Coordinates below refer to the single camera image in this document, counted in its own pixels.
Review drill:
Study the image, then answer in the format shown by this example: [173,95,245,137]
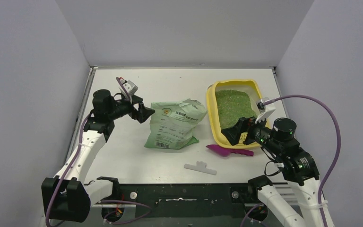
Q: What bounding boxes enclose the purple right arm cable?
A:
[239,95,342,227]

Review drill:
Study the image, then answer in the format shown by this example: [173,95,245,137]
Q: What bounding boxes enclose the green litter in box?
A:
[215,90,257,129]

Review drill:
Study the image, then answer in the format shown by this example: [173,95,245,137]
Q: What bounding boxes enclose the green cat litter bag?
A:
[144,99,207,150]

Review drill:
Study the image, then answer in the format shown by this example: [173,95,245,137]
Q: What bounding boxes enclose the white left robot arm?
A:
[41,89,155,227]

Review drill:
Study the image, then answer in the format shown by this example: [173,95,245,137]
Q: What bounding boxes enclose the magenta plastic scoop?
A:
[206,144,254,157]

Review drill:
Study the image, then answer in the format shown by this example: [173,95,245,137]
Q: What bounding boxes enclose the yellow litter box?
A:
[206,79,262,149]

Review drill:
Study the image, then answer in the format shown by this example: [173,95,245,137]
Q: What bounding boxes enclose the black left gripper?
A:
[108,95,155,123]

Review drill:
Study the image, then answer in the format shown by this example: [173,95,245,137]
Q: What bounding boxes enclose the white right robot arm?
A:
[221,117,334,227]

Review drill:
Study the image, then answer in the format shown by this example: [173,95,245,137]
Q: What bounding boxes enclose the white bag sealing clip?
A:
[184,161,217,175]

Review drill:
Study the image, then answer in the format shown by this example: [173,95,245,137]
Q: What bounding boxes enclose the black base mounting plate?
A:
[101,183,258,222]

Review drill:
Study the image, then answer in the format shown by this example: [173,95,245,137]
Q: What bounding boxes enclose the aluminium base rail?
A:
[39,184,326,227]

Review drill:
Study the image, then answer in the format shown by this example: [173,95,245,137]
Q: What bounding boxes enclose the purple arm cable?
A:
[239,95,342,227]
[44,77,152,227]

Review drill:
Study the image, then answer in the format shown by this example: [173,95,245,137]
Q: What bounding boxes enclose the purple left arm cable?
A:
[44,77,152,227]

